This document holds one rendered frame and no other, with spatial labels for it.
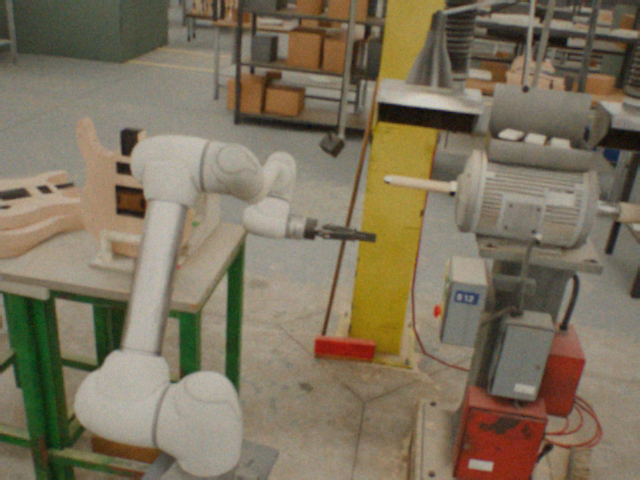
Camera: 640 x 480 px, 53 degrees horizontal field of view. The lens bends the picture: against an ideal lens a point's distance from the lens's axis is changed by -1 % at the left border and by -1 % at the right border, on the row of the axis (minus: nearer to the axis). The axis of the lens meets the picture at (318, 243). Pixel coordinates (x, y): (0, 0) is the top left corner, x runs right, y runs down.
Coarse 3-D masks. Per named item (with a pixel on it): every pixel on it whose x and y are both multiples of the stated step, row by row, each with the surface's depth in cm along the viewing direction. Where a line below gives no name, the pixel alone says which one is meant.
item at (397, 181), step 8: (392, 176) 200; (392, 184) 200; (400, 184) 199; (408, 184) 199; (416, 184) 198; (424, 184) 198; (432, 184) 198; (440, 184) 198; (448, 184) 198; (448, 192) 198
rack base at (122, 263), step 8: (112, 256) 207; (120, 256) 207; (128, 256) 207; (88, 264) 202; (96, 264) 201; (104, 264) 201; (112, 264) 202; (120, 264) 202; (128, 264) 203; (136, 264) 203; (128, 272) 200
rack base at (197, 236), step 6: (198, 216) 220; (204, 216) 221; (204, 222) 221; (192, 228) 212; (198, 228) 216; (204, 228) 222; (192, 234) 211; (198, 234) 217; (204, 234) 223; (192, 240) 212; (198, 240) 218; (204, 240) 224; (186, 246) 209; (192, 246) 213; (198, 246) 219; (180, 252) 211; (186, 252) 210; (192, 252) 214
